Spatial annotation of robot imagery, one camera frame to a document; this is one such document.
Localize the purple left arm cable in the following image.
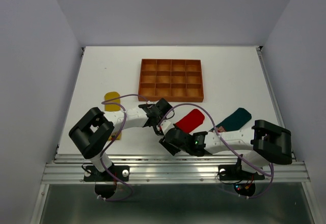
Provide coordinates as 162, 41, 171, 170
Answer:
96, 94, 151, 202

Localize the yellow sock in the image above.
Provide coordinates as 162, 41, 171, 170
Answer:
104, 92, 124, 141

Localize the red sock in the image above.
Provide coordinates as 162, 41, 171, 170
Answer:
176, 109, 205, 133

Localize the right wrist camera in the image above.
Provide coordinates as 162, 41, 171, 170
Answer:
157, 120, 175, 135

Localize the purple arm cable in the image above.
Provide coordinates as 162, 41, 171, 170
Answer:
157, 103, 275, 200
96, 94, 151, 202

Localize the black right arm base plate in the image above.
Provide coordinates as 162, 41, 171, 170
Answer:
218, 164, 265, 182

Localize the dark green sock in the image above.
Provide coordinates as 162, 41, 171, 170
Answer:
215, 107, 252, 132

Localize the aluminium mounting rail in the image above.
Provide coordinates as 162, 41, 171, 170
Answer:
42, 154, 312, 184

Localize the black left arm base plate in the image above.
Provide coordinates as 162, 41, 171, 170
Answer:
81, 164, 130, 182

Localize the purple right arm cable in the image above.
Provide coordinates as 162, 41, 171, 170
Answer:
157, 103, 275, 200

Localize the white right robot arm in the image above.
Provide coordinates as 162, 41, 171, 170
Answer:
156, 120, 292, 178

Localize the orange compartment tray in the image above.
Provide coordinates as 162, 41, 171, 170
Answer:
138, 59, 204, 102

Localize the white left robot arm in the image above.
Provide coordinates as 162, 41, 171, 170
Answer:
68, 98, 172, 180

